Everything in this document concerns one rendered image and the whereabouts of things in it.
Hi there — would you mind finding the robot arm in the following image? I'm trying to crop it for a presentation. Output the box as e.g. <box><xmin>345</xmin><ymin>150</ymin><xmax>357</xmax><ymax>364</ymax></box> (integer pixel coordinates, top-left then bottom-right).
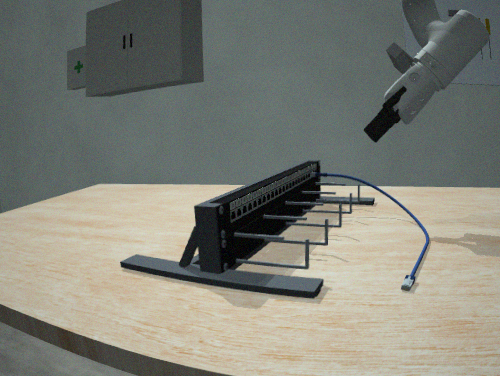
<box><xmin>386</xmin><ymin>0</ymin><xmax>490</xmax><ymax>90</ymax></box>

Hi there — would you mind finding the blue cable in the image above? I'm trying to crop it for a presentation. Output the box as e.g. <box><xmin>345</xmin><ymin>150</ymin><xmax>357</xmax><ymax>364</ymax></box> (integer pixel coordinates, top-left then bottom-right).
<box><xmin>322</xmin><ymin>173</ymin><xmax>429</xmax><ymax>276</ymax></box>

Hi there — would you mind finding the black patch panel rack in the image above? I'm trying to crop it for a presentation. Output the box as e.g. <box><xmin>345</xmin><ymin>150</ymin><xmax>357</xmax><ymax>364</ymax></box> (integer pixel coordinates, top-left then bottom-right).
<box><xmin>120</xmin><ymin>160</ymin><xmax>375</xmax><ymax>299</ymax></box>

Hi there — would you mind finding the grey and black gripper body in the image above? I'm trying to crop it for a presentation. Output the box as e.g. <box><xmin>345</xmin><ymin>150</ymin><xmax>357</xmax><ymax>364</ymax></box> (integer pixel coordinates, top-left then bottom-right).
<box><xmin>384</xmin><ymin>62</ymin><xmax>441</xmax><ymax>124</ymax></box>

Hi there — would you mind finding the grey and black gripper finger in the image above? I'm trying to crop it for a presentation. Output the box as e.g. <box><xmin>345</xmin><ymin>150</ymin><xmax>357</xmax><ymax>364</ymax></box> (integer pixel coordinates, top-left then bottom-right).
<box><xmin>374</xmin><ymin>115</ymin><xmax>401</xmax><ymax>142</ymax></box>
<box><xmin>364</xmin><ymin>87</ymin><xmax>407</xmax><ymax>141</ymax></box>

